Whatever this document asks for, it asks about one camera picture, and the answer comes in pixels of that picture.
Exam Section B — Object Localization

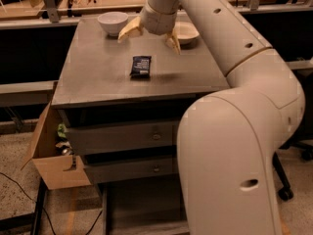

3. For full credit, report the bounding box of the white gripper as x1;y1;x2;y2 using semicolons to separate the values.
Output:
117;3;181;54

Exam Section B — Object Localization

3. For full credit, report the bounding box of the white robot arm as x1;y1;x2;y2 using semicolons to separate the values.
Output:
118;0;305;235

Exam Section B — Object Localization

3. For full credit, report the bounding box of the grey drawer cabinet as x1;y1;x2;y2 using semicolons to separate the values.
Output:
51;13;231;235

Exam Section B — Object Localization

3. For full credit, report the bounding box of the top grey drawer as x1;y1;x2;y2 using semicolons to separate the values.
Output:
66;119;179;155

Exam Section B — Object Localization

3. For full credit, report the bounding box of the middle grey drawer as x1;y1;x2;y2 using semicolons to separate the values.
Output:
84;156;178;184

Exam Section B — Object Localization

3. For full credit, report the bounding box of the open bottom grey drawer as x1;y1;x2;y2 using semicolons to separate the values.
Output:
103;175;190;235

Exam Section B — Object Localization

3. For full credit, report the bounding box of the shallow white bowl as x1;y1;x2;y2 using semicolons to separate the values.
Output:
174;22;200;45

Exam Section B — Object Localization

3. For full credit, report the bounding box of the deep white bowl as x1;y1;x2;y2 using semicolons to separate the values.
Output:
98;12;128;36

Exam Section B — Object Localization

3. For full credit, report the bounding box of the green trash in box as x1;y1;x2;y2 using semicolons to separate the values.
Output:
57;123;67;139

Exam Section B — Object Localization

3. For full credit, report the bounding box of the open cardboard box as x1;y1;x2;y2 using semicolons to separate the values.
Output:
21;105;90;190

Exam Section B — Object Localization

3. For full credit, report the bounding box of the black office chair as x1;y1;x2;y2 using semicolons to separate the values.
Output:
273;65;313;202

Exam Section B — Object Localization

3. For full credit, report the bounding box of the black floor cable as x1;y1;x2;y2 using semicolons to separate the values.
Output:
0;171;104;235

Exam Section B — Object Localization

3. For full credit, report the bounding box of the black metal floor frame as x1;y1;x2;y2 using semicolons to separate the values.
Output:
0;180;47;235

